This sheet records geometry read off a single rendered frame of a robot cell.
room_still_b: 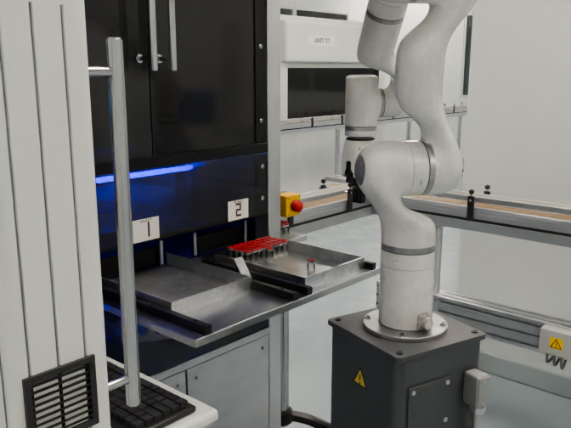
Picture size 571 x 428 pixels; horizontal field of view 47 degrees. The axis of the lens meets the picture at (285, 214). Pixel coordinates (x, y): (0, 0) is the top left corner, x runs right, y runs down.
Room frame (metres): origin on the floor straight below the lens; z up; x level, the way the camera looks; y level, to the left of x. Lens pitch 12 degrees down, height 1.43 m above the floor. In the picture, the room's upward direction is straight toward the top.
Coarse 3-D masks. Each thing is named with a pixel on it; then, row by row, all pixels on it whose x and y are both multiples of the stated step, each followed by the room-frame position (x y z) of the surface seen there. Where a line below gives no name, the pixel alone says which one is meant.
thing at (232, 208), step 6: (246, 198) 1.97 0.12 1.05; (228, 204) 1.92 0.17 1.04; (234, 204) 1.93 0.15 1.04; (246, 204) 1.97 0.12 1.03; (228, 210) 1.92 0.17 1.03; (234, 210) 1.93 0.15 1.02; (246, 210) 1.97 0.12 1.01; (228, 216) 1.92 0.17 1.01; (234, 216) 1.93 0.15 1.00; (240, 216) 1.95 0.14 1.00; (246, 216) 1.97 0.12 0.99
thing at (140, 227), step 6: (138, 222) 1.67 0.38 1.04; (144, 222) 1.69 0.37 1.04; (150, 222) 1.70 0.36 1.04; (156, 222) 1.72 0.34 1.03; (138, 228) 1.67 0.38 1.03; (144, 228) 1.69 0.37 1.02; (150, 228) 1.70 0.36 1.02; (156, 228) 1.72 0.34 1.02; (138, 234) 1.67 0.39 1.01; (144, 234) 1.69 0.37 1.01; (150, 234) 1.70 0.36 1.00; (156, 234) 1.72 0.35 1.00; (138, 240) 1.67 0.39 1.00; (144, 240) 1.69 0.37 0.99
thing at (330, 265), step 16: (288, 240) 1.98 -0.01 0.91; (224, 256) 1.80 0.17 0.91; (288, 256) 1.91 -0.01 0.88; (304, 256) 1.91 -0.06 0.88; (320, 256) 1.90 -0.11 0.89; (336, 256) 1.86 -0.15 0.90; (352, 256) 1.82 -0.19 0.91; (272, 272) 1.68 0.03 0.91; (288, 272) 1.76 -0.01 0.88; (304, 272) 1.76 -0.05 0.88; (320, 272) 1.65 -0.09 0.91; (336, 272) 1.70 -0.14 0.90; (352, 272) 1.76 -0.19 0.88
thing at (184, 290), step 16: (176, 256) 1.81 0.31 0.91; (144, 272) 1.76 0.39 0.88; (160, 272) 1.76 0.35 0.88; (176, 272) 1.76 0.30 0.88; (192, 272) 1.76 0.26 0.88; (208, 272) 1.72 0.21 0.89; (224, 272) 1.68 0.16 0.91; (144, 288) 1.62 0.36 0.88; (160, 288) 1.62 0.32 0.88; (176, 288) 1.62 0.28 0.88; (192, 288) 1.62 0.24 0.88; (208, 288) 1.62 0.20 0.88; (224, 288) 1.55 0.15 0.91; (240, 288) 1.59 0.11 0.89; (160, 304) 1.45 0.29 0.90; (176, 304) 1.43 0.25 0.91; (192, 304) 1.47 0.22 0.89
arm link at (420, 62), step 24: (432, 0) 1.37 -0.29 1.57; (456, 0) 1.35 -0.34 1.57; (432, 24) 1.36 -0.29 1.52; (456, 24) 1.36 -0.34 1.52; (408, 48) 1.36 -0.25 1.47; (432, 48) 1.35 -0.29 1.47; (408, 72) 1.36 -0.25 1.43; (432, 72) 1.35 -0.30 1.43; (408, 96) 1.37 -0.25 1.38; (432, 96) 1.36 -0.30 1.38; (432, 120) 1.37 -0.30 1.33; (432, 144) 1.39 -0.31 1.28; (456, 144) 1.39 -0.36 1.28; (432, 168) 1.37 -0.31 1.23; (456, 168) 1.38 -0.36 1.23; (432, 192) 1.39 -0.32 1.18
